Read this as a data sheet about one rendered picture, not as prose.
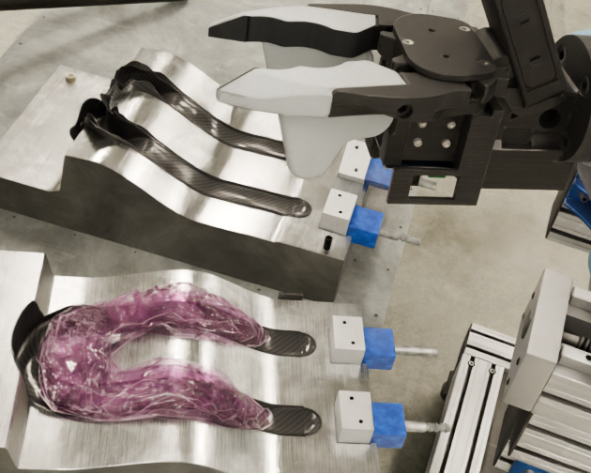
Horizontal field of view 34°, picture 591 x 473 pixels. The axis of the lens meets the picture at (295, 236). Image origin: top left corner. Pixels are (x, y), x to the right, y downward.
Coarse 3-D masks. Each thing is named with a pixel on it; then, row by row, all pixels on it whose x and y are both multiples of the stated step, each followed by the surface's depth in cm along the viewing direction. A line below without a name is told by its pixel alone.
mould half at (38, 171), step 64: (64, 128) 134; (192, 128) 131; (256, 128) 136; (0, 192) 127; (64, 192) 124; (128, 192) 121; (192, 192) 124; (320, 192) 127; (192, 256) 126; (256, 256) 123; (320, 256) 120
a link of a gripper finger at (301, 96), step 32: (352, 64) 48; (224, 96) 47; (256, 96) 46; (288, 96) 46; (320, 96) 46; (288, 128) 48; (320, 128) 48; (352, 128) 49; (384, 128) 50; (288, 160) 49; (320, 160) 50
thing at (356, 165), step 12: (348, 144) 128; (360, 144) 128; (348, 156) 128; (360, 156) 128; (348, 168) 128; (360, 168) 128; (372, 168) 129; (384, 168) 129; (360, 180) 128; (372, 180) 129; (384, 180) 129; (420, 180) 129
